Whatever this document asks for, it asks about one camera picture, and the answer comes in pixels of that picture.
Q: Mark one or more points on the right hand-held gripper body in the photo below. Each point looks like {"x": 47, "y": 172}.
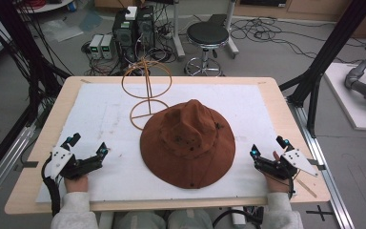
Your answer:
{"x": 294, "y": 160}

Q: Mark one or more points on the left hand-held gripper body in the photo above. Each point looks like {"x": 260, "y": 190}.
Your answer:
{"x": 60, "y": 159}

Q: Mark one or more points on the brown brimmed hat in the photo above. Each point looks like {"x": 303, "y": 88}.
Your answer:
{"x": 187, "y": 146}

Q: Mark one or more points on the wooden hat stand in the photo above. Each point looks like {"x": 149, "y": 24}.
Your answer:
{"x": 147, "y": 82}

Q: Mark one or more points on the person's left hand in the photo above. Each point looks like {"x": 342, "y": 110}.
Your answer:
{"x": 76, "y": 183}

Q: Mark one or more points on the person's right hand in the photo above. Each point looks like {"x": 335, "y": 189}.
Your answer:
{"x": 276, "y": 184}

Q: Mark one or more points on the white foam mat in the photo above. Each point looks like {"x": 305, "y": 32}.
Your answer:
{"x": 108, "y": 127}

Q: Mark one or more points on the thin wooden stick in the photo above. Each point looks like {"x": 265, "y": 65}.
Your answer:
{"x": 306, "y": 187}

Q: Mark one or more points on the white platform board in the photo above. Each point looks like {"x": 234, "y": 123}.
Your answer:
{"x": 346, "y": 105}

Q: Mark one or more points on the person's left leg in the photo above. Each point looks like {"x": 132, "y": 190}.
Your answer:
{"x": 139, "y": 221}

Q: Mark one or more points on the person's leg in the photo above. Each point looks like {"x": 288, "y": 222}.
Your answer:
{"x": 139, "y": 221}
{"x": 190, "y": 220}

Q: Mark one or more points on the person's right leg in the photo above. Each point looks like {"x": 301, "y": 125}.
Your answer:
{"x": 190, "y": 220}

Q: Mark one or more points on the grey power supply unit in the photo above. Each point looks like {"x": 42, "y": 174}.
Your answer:
{"x": 107, "y": 47}
{"x": 96, "y": 46}

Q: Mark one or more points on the black computer tower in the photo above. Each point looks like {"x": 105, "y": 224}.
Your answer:
{"x": 124, "y": 35}
{"x": 145, "y": 27}

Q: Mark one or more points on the white desk leg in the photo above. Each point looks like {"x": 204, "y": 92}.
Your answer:
{"x": 178, "y": 31}
{"x": 232, "y": 31}

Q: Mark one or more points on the black round stool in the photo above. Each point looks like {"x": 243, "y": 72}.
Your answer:
{"x": 207, "y": 35}

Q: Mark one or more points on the white box on tower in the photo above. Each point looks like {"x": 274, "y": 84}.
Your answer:
{"x": 131, "y": 12}

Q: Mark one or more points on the aluminium rail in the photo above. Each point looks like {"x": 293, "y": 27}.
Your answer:
{"x": 3, "y": 168}
{"x": 327, "y": 178}

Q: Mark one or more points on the black metal frame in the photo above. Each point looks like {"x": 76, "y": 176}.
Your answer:
{"x": 25, "y": 57}
{"x": 327, "y": 54}

